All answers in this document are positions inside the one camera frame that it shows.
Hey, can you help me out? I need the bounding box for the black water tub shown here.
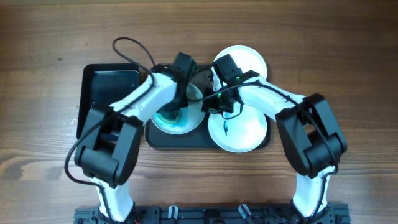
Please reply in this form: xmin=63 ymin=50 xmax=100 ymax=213
xmin=76 ymin=63 xmax=139 ymax=138

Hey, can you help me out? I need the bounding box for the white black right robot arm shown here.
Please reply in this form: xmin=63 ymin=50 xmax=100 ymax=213
xmin=202 ymin=70 xmax=347 ymax=223

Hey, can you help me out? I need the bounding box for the white plate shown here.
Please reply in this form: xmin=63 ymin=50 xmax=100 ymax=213
xmin=214 ymin=45 xmax=267 ymax=80
xmin=208 ymin=103 xmax=268 ymax=153
xmin=151 ymin=101 xmax=205 ymax=134

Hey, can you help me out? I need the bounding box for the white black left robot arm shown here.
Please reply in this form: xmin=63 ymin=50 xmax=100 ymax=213
xmin=67 ymin=62 xmax=197 ymax=223

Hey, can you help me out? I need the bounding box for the green yellow sponge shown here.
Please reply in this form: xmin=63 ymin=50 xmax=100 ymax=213
xmin=157 ymin=111 xmax=180 ymax=124

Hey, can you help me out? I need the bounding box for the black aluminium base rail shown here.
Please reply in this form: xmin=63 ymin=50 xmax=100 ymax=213
xmin=73 ymin=203 xmax=351 ymax=224

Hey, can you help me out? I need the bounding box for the dark grey serving tray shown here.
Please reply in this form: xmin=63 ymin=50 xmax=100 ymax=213
xmin=144 ymin=72 xmax=272 ymax=150

